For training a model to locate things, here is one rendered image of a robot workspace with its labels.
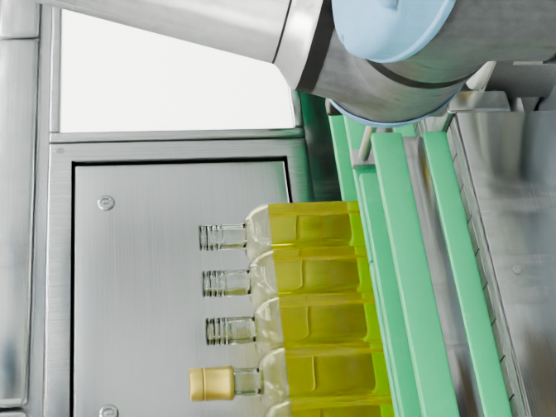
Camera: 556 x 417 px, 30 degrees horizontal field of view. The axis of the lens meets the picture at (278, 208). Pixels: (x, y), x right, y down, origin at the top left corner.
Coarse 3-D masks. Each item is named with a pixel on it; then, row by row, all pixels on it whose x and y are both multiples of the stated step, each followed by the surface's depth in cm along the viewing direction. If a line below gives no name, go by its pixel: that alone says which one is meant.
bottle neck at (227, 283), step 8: (208, 272) 111; (216, 272) 111; (224, 272) 112; (232, 272) 112; (240, 272) 112; (208, 280) 111; (216, 280) 111; (224, 280) 111; (232, 280) 111; (240, 280) 111; (208, 288) 111; (216, 288) 111; (224, 288) 111; (232, 288) 111; (240, 288) 111; (208, 296) 111; (216, 296) 111
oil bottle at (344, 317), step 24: (264, 312) 108; (288, 312) 108; (312, 312) 108; (336, 312) 108; (360, 312) 108; (264, 336) 107; (288, 336) 106; (312, 336) 106; (336, 336) 107; (360, 336) 107
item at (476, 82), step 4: (488, 64) 110; (492, 64) 111; (484, 68) 110; (488, 68) 110; (480, 72) 111; (484, 72) 111; (488, 72) 111; (472, 76) 115; (476, 76) 112; (480, 76) 111; (484, 76) 111; (468, 80) 115; (472, 80) 114; (476, 80) 112; (480, 80) 112; (484, 80) 112; (468, 84) 115; (472, 84) 113; (476, 84) 113; (480, 84) 112; (472, 88) 114; (476, 88) 113; (480, 88) 113
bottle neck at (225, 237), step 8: (216, 224) 115; (224, 224) 115; (232, 224) 115; (240, 224) 115; (200, 232) 114; (208, 232) 114; (216, 232) 114; (224, 232) 114; (232, 232) 114; (240, 232) 114; (200, 240) 114; (208, 240) 114; (216, 240) 114; (224, 240) 114; (232, 240) 114; (240, 240) 114; (200, 248) 114; (208, 248) 114; (216, 248) 114; (224, 248) 114; (232, 248) 115; (240, 248) 115
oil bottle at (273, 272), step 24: (264, 264) 111; (288, 264) 111; (312, 264) 111; (336, 264) 112; (360, 264) 112; (264, 288) 110; (288, 288) 110; (312, 288) 110; (336, 288) 110; (360, 288) 111
